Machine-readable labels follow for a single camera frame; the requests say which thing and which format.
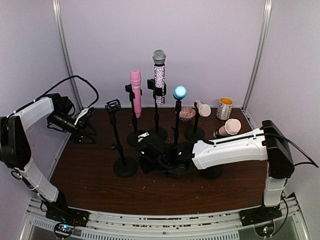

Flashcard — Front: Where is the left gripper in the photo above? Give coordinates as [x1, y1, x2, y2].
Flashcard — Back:
[49, 111, 98, 144]

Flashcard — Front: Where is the beige pink microphone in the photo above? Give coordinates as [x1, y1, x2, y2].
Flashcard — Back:
[213, 118, 242, 139]

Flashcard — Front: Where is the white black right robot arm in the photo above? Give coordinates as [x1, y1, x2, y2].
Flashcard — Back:
[136, 120, 295, 221]

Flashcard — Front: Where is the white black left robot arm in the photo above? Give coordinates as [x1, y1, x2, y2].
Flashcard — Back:
[0, 93, 97, 222]

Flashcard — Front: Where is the black glitter-mic stand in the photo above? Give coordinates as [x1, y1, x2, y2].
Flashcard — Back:
[147, 79, 168, 141]

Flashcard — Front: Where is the black pink-mic stand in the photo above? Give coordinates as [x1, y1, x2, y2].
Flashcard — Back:
[125, 84, 145, 147]

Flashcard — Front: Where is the black small-mic stand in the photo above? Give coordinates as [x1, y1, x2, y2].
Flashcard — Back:
[184, 108, 205, 141]

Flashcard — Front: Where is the black blue-mic stand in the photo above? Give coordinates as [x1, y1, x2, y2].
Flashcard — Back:
[172, 99, 182, 146]

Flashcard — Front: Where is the blue-head microphone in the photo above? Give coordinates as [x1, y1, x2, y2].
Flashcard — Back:
[173, 85, 188, 100]

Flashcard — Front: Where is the pale pink small microphone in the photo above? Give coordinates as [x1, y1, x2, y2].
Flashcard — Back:
[194, 100, 212, 117]

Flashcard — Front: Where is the glitter silver-head microphone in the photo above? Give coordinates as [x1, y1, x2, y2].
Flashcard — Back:
[152, 49, 166, 106]

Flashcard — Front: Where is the patterned ceramic bowl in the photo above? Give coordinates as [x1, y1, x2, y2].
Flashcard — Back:
[179, 106, 196, 122]

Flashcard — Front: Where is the white floral mug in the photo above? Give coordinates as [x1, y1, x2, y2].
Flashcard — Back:
[216, 97, 234, 121]

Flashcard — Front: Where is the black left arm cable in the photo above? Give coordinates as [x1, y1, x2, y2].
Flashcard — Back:
[32, 75, 100, 111]

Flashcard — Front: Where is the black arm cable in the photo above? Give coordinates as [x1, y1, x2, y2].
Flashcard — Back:
[272, 132, 320, 168]
[32, 75, 100, 111]

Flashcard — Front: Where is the aluminium front rail base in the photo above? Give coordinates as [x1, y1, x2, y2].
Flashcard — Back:
[18, 193, 311, 240]

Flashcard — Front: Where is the aluminium left corner post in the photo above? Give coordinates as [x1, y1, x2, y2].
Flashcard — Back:
[52, 0, 83, 110]

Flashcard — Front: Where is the aluminium corner post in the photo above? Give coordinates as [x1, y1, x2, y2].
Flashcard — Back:
[241, 0, 273, 112]
[52, 0, 83, 110]

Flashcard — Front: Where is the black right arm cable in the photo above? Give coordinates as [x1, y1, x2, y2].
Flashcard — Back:
[272, 132, 320, 168]

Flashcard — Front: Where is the aluminium right corner post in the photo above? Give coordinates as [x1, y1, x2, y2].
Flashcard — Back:
[241, 0, 273, 112]

